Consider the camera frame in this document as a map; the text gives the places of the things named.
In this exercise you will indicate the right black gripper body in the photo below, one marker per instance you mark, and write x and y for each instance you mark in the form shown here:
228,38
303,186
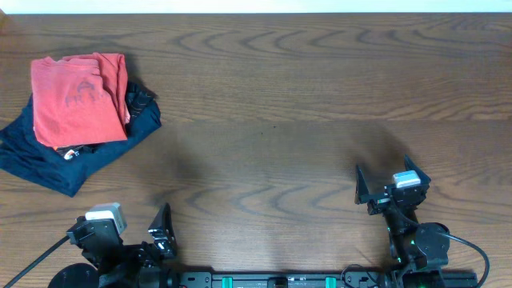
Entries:
379,206

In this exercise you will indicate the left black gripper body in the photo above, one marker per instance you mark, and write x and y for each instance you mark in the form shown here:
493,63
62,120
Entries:
141,258

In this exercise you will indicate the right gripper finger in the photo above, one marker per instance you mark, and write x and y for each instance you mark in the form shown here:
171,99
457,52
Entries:
410,165
362,192

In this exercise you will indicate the red printed soccer t-shirt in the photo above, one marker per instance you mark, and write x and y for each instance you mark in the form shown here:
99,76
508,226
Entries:
79,99

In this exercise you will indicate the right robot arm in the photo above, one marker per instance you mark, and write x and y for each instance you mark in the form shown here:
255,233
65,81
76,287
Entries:
419,248

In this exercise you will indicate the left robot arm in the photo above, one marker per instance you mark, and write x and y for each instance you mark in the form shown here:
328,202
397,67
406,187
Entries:
126,274

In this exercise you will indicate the folded navy blue shirt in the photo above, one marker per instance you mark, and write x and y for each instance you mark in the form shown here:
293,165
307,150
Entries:
23,156

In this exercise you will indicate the folded black orange shirt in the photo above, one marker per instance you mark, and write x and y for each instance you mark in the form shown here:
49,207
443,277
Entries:
128,116

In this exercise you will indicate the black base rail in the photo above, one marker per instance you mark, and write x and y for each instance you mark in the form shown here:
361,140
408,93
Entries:
354,276

